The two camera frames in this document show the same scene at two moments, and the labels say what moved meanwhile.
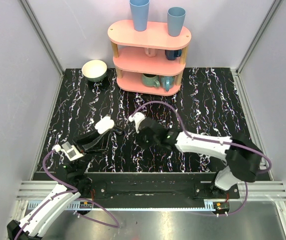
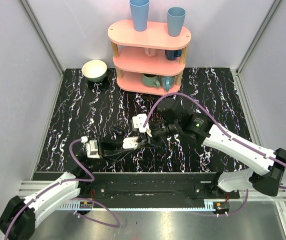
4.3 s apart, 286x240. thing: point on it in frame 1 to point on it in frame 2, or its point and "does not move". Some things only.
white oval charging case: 105,124 to 130,142
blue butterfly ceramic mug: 167,82 does not move
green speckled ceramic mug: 151,80 does not move
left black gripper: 83,144 to 101,148
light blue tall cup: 140,12 does not move
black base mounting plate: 147,186 does not move
